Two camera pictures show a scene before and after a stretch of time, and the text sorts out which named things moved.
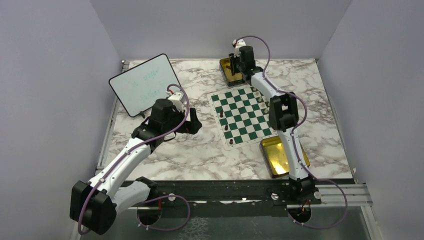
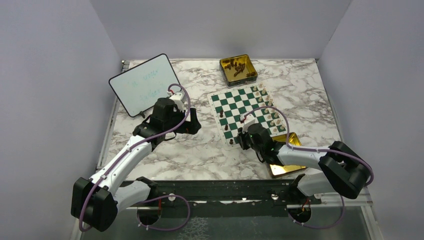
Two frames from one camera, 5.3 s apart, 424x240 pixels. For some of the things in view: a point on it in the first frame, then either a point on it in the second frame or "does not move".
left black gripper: (194, 125) does not move
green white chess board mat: (241, 116) does not move
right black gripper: (233, 59) → (241, 137)
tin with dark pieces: (230, 80) does not move
